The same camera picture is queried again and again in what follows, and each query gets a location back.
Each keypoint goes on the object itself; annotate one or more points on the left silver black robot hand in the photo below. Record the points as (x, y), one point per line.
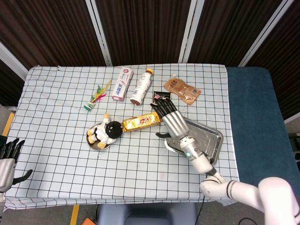
(5, 168)

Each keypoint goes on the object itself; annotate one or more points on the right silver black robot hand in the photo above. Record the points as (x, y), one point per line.
(173, 123)

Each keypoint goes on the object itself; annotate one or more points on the gold foil snack pack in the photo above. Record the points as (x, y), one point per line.
(140, 122)

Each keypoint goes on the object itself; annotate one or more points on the black-headed white plush doll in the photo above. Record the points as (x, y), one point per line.
(103, 133)

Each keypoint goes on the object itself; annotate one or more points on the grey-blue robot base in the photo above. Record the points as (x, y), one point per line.
(145, 214)

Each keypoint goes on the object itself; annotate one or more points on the small black printed box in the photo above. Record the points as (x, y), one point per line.
(161, 95)

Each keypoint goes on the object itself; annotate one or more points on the brown spout pouch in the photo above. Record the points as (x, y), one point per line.
(182, 90)

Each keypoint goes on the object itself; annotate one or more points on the rectangular metal tray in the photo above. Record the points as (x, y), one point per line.
(206, 136)

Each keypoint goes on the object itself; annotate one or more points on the white bottle orange cap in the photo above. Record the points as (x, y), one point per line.
(141, 86)

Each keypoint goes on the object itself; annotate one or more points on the pink white toothpaste box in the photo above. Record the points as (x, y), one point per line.
(122, 84)

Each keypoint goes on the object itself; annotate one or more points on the white black checked tablecloth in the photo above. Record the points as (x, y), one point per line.
(58, 117)

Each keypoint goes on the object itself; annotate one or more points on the blue felt table cover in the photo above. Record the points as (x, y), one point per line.
(250, 105)

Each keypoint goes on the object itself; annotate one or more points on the dark brown partition panel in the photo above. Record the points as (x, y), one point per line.
(225, 30)
(9, 89)
(47, 30)
(288, 58)
(145, 30)

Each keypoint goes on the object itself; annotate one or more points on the round metal plate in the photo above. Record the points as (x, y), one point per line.
(93, 146)

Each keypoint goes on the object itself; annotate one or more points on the colourful feather shuttlecock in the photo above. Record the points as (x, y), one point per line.
(89, 106)

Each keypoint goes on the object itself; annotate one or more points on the orange object on floor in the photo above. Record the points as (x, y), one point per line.
(90, 221)

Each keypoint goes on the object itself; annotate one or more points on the white partition post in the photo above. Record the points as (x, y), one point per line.
(189, 35)
(99, 35)
(11, 62)
(264, 32)
(291, 119)

